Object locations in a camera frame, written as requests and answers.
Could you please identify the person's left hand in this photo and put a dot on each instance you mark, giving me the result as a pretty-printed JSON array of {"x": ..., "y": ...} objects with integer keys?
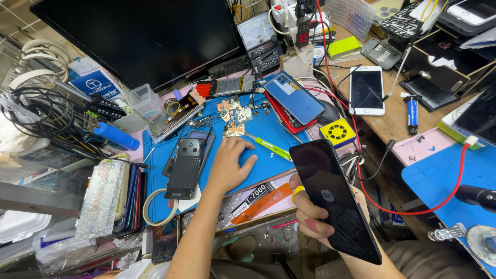
[{"x": 226, "y": 166}]

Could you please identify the person's right hand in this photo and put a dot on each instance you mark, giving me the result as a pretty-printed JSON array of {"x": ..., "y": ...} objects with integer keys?
[{"x": 310, "y": 221}]

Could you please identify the person's right fingers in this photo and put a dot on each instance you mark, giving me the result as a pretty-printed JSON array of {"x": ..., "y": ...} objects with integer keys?
[{"x": 312, "y": 224}]

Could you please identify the glossy black smartphone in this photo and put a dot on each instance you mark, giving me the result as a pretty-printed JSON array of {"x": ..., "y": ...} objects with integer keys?
[{"x": 333, "y": 193}]

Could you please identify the pink pen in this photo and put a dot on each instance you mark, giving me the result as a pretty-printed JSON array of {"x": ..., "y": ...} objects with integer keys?
[{"x": 285, "y": 224}]

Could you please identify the open drawer with clutter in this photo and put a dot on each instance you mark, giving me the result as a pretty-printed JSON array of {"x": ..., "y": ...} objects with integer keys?
[{"x": 267, "y": 244}]

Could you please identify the black and white glue package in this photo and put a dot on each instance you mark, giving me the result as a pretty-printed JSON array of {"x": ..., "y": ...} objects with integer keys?
[{"x": 252, "y": 197}]

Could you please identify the small yellow fan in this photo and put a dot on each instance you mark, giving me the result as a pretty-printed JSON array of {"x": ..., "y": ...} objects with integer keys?
[{"x": 337, "y": 132}]

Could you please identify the red smartphone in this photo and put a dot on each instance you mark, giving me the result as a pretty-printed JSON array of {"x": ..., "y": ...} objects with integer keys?
[{"x": 288, "y": 124}]

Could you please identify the blue silicone work mat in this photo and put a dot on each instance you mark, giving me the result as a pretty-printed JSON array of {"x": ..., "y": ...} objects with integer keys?
[{"x": 267, "y": 124}]

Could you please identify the black computer mouse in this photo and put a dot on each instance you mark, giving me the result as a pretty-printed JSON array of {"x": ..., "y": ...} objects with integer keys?
[{"x": 329, "y": 113}]

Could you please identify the scattered small metal parts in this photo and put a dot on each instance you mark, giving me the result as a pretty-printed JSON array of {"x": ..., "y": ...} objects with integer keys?
[{"x": 263, "y": 107}]

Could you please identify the person's beige trousers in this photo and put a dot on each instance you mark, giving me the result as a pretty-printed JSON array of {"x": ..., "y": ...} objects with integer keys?
[{"x": 434, "y": 263}]

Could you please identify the blue smartphone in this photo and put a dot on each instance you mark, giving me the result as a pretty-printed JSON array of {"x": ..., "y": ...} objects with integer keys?
[{"x": 294, "y": 97}]

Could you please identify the pink mat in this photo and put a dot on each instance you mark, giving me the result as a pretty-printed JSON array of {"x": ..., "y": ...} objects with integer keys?
[{"x": 418, "y": 147}]

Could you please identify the metal clamp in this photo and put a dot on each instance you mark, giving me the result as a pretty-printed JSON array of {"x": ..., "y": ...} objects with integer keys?
[{"x": 445, "y": 232}]

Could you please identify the pile of phone circuit boards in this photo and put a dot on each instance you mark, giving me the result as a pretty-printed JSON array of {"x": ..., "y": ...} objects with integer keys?
[{"x": 234, "y": 114}]

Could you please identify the black textured phone back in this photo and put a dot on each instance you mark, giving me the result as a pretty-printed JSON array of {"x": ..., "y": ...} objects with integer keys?
[{"x": 185, "y": 170}]

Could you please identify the white smartphone with black screen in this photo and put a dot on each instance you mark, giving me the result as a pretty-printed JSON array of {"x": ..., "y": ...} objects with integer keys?
[{"x": 366, "y": 90}]

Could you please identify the dark phone screen panel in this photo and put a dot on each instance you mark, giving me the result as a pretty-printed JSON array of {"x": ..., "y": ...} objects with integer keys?
[{"x": 164, "y": 244}]

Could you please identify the blue flux syringe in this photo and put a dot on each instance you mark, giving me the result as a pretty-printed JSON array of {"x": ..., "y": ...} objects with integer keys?
[{"x": 412, "y": 112}]

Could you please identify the opened phone with red part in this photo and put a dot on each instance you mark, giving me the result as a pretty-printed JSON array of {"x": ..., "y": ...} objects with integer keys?
[{"x": 228, "y": 86}]

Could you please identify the beige masking tape roll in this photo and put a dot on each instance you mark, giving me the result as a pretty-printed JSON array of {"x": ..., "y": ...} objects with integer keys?
[{"x": 147, "y": 211}]

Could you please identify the round metal disc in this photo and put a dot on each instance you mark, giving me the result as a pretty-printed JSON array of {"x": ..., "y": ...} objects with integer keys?
[{"x": 480, "y": 244}]

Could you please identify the small white tape roll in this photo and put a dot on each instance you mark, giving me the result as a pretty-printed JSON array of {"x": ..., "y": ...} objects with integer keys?
[{"x": 318, "y": 54}]

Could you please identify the phone with brown reflective screen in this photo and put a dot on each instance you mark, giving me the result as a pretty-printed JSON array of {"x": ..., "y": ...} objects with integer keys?
[{"x": 182, "y": 110}]

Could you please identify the flat black screen panel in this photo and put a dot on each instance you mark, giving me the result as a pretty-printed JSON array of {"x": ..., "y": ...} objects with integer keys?
[{"x": 430, "y": 95}]

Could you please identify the black device under monitor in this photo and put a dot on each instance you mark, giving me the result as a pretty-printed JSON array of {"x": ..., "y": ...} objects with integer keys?
[{"x": 230, "y": 66}]

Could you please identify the cotton swab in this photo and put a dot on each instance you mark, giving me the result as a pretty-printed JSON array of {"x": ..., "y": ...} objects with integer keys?
[{"x": 148, "y": 155}]

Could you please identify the white usb plug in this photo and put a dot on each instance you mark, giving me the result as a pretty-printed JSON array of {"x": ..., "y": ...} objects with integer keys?
[{"x": 471, "y": 140}]

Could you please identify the yellow-green box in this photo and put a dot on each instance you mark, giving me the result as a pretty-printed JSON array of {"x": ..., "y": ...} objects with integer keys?
[{"x": 344, "y": 47}]

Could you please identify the stack of phones on edge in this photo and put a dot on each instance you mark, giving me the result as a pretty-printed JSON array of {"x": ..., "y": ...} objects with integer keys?
[{"x": 131, "y": 201}]

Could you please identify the grey phone housing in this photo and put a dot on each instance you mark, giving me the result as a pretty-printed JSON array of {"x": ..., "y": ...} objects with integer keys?
[{"x": 381, "y": 54}]

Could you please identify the usb meter with red display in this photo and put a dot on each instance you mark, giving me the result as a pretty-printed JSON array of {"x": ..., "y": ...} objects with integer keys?
[{"x": 303, "y": 33}]

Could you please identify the analog multimeter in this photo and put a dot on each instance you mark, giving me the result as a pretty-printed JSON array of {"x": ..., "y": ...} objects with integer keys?
[{"x": 259, "y": 38}]

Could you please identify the black wooden organiser box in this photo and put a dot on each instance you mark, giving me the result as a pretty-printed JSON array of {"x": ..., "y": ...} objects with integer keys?
[{"x": 430, "y": 66}]

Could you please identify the black phone on green box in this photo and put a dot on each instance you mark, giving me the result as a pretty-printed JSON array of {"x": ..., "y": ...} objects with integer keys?
[{"x": 478, "y": 116}]

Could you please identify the clear plastic box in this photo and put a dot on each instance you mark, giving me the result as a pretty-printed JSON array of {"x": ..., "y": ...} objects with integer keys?
[{"x": 144, "y": 100}]

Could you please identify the clear plastic blister tray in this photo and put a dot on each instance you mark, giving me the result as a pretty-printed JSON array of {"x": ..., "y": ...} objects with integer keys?
[{"x": 350, "y": 15}]

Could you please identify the bubble wrap package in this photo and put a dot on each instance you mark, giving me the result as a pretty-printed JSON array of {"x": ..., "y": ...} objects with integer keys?
[{"x": 99, "y": 201}]

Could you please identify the blue cylindrical tool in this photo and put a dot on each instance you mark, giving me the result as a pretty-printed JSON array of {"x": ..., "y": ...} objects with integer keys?
[{"x": 116, "y": 136}]

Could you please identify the white power strip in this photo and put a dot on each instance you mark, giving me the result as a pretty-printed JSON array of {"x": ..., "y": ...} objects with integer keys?
[{"x": 281, "y": 11}]

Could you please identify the black patterned phone case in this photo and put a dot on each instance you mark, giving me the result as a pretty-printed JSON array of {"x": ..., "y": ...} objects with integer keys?
[{"x": 401, "y": 21}]

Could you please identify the clear plastic bag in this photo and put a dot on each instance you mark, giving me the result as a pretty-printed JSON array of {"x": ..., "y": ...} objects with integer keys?
[{"x": 66, "y": 252}]

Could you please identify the large black monitor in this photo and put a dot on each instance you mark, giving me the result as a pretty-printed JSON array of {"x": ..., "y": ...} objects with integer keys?
[{"x": 139, "y": 38}]

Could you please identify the blue and white card package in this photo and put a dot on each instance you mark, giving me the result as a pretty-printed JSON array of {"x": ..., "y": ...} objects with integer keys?
[{"x": 95, "y": 86}]

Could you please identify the white phone in organiser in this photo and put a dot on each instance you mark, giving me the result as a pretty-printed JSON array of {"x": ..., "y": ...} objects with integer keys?
[{"x": 472, "y": 11}]

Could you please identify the white foam container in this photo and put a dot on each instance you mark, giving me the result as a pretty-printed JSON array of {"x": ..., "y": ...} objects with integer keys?
[{"x": 23, "y": 226}]

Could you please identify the black phone frame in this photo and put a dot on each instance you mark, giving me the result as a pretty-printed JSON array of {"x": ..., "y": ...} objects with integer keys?
[{"x": 207, "y": 139}]

